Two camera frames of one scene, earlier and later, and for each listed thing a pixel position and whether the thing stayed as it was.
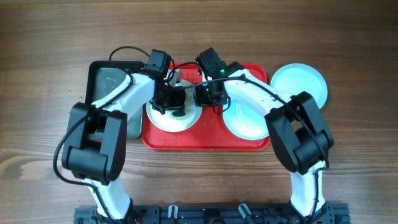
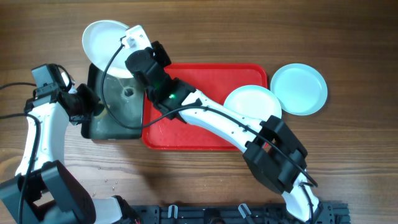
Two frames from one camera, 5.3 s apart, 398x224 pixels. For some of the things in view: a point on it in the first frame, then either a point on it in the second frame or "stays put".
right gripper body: [204, 96] -> [162, 57]
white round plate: [180, 119] -> [101, 40]
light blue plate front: [295, 78] stays put
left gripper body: [171, 98] -> [86, 101]
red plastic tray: [210, 133] stays put
